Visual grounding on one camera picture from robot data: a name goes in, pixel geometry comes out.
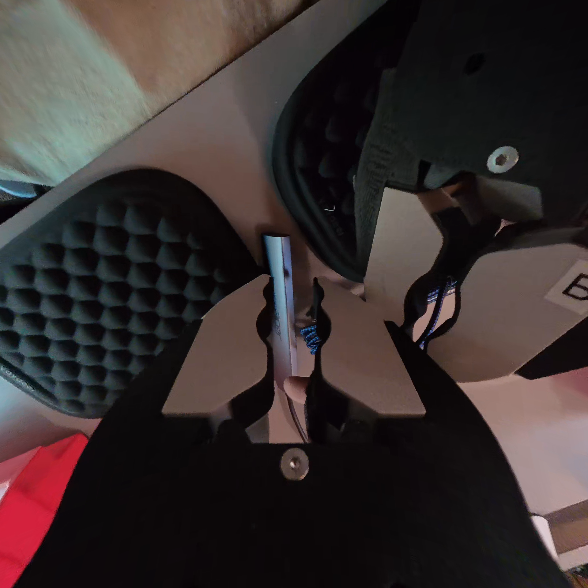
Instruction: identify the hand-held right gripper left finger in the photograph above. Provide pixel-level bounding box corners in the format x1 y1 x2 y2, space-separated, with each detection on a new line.
161 274 276 430

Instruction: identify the red plastic bin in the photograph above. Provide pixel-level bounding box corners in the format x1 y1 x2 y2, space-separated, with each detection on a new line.
0 434 89 588

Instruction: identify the blue braided usb-c cable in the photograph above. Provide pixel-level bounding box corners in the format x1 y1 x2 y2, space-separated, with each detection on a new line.
301 276 456 356

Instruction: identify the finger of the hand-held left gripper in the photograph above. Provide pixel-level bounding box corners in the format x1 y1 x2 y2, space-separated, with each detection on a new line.
413 178 588 383
364 184 466 329

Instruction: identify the grey usb hub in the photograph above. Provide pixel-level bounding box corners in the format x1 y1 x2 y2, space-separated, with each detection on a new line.
262 233 300 384

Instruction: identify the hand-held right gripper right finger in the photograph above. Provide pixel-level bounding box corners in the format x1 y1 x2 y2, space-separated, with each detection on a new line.
304 276 428 439

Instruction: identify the thin dark hub cable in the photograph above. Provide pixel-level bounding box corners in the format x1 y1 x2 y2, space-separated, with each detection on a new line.
284 390 309 444

